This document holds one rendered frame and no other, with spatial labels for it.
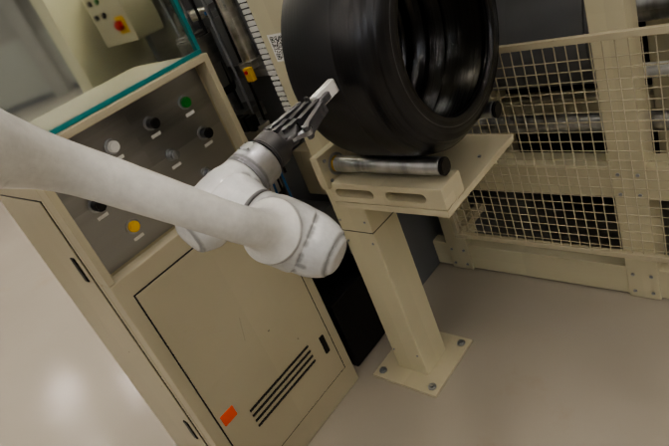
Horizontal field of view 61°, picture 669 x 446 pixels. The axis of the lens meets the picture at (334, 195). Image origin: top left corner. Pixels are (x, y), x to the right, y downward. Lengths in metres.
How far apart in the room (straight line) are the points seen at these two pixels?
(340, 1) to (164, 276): 0.83
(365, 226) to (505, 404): 0.71
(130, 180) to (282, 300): 1.15
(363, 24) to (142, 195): 0.59
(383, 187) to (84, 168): 0.85
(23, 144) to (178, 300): 0.99
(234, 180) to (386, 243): 0.90
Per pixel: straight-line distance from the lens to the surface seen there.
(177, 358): 1.64
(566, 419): 1.91
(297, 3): 1.26
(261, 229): 0.81
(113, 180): 0.74
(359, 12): 1.15
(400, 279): 1.86
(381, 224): 1.75
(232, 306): 1.71
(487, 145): 1.59
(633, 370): 2.02
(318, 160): 1.50
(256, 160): 1.00
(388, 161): 1.40
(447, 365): 2.11
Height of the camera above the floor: 1.50
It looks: 26 degrees down
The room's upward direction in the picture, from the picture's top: 22 degrees counter-clockwise
